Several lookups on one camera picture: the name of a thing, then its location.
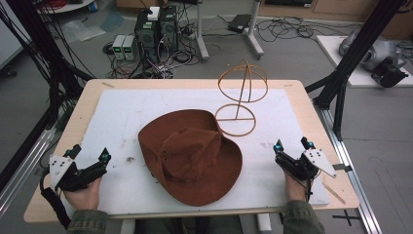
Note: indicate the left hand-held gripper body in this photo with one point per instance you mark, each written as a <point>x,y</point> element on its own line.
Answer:
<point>60,167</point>

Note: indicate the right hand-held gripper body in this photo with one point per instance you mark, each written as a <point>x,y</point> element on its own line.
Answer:
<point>319,161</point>

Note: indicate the brown felt hat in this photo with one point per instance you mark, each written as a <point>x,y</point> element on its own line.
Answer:
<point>195,162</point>

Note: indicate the person's right hand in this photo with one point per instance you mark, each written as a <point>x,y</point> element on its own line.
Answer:
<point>296,190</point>

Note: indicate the person's left hand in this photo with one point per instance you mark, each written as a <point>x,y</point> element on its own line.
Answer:
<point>84,198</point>

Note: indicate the grey tape strip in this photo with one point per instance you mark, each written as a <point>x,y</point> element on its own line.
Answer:
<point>341,167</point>

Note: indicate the thin wooden stick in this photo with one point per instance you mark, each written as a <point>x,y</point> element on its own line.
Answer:
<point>334,194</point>

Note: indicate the white foam mat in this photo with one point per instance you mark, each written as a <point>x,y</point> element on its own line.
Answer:
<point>130,110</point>

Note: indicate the black tape cross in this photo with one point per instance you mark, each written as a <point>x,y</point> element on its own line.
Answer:
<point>347,217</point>

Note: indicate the white table leg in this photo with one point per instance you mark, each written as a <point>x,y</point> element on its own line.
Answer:
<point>264,223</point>

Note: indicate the white floor platform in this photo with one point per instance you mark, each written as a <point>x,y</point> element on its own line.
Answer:
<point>331,48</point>

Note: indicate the black device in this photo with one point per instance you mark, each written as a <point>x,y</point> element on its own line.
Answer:
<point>388,73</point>

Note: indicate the grey power supply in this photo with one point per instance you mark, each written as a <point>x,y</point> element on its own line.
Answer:
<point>118,47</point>
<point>130,48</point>

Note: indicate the grey rounded device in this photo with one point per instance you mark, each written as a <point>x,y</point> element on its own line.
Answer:
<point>380,50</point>

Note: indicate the clear plastic sheet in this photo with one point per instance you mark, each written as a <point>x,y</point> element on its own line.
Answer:
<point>81,31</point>

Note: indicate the black computer tower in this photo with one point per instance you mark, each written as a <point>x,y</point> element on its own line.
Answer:
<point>168,29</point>
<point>146,39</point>

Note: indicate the black flat box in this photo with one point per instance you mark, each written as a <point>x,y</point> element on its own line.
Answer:
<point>239,22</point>

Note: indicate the round white table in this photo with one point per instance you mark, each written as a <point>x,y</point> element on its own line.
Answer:
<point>74,6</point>

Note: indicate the white box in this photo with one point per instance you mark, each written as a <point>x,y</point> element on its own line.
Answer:
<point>153,13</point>

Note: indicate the aluminium rail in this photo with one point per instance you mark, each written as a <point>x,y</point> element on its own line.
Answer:
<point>354,182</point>
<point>29,162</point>

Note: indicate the black metal frame stand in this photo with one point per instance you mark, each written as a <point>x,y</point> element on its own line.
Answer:
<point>357,48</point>
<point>52,65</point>

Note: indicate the white desk leg frame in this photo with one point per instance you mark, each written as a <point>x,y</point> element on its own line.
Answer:
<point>253,35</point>

